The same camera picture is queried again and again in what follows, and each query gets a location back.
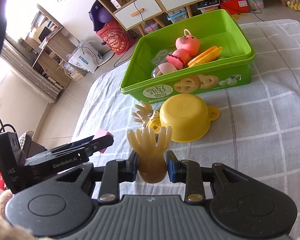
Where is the green cookie tin box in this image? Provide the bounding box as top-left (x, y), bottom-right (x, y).
top-left (120, 9), bottom-right (255, 103)

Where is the white starfish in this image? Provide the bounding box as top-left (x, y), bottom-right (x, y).
top-left (137, 110), bottom-right (159, 128)

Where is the grey checked table cloth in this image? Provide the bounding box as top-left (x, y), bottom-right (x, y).
top-left (72, 19), bottom-right (300, 239)

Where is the clear plastic case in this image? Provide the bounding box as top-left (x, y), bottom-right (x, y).
top-left (152, 49), bottom-right (173, 67)

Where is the pink dome toy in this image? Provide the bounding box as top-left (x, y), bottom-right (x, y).
top-left (152, 62), bottom-right (177, 77)

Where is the yellow toy pot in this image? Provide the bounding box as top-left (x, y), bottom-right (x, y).
top-left (148, 94), bottom-right (220, 143)

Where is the pink rectangular box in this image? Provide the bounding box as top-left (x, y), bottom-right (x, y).
top-left (94, 128), bottom-right (114, 153)

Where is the orange yellow ring toy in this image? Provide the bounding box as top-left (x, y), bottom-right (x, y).
top-left (187, 46), bottom-right (223, 67)

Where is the red shoe box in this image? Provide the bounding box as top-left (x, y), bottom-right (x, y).
top-left (219, 0), bottom-right (250, 15)

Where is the beige rubber hand toy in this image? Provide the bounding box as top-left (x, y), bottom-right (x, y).
top-left (127, 126), bottom-right (172, 184)

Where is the wooden desk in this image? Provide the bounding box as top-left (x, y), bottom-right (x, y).
top-left (18, 4), bottom-right (87, 90)

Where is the white paper shopping bag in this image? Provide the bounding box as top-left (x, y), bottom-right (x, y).
top-left (67, 41), bottom-right (103, 73)

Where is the beige antler coral toy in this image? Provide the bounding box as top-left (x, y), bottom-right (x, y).
top-left (132, 100), bottom-right (153, 124)

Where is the yellow green ridged toy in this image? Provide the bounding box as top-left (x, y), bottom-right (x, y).
top-left (217, 56), bottom-right (231, 60)

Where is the clear storage bin blue lid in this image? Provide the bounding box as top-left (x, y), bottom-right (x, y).
top-left (166, 8), bottom-right (189, 23)

